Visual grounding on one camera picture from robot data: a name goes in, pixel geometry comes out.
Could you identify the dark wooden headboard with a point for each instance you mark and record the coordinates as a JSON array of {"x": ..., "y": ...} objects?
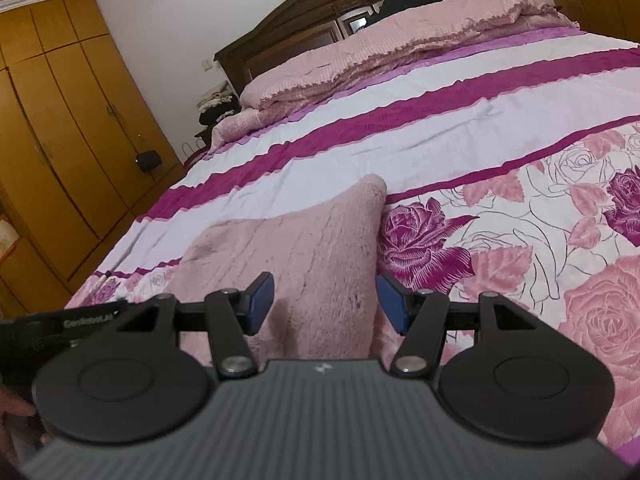
[{"x": 290, "y": 29}]

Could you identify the pink folded quilt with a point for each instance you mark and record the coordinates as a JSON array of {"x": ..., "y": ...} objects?
[{"x": 404, "y": 38}]

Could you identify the pile of clothes on nightstand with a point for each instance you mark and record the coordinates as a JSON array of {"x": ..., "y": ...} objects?
[{"x": 217, "y": 104}]

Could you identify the striped floral bedspread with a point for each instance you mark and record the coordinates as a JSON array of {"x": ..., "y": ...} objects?
[{"x": 510, "y": 166}]

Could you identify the yellow wooden wardrobe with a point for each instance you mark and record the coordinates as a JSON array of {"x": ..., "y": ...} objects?
[{"x": 72, "y": 124}]

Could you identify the person left hand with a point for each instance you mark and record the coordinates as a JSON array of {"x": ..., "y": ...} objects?
[{"x": 21, "y": 435}]

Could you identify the small black bag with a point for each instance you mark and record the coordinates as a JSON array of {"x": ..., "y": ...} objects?
[{"x": 148, "y": 161}]

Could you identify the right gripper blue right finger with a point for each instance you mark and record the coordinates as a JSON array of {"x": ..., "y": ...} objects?
[{"x": 423, "y": 318}]

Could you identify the pink knitted cardigan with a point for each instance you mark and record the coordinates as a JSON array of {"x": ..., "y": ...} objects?
[{"x": 323, "y": 260}]

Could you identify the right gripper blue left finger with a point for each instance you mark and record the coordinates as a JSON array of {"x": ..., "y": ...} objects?
[{"x": 227, "y": 316}]

